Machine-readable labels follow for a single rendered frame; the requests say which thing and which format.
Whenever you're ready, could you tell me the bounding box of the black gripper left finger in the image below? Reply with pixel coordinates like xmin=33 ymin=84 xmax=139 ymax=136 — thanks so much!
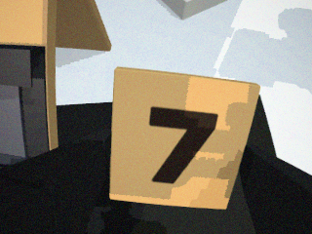
xmin=0 ymin=129 xmax=112 ymax=234

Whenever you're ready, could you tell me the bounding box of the tan flat board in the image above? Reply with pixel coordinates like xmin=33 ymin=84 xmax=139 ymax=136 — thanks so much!
xmin=0 ymin=0 xmax=112 ymax=168

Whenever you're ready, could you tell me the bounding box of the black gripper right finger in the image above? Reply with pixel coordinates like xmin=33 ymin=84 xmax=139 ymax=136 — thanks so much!
xmin=239 ymin=144 xmax=312 ymax=234

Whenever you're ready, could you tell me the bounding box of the tan tile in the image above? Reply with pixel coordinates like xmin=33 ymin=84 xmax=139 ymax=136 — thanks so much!
xmin=109 ymin=66 xmax=261 ymax=210

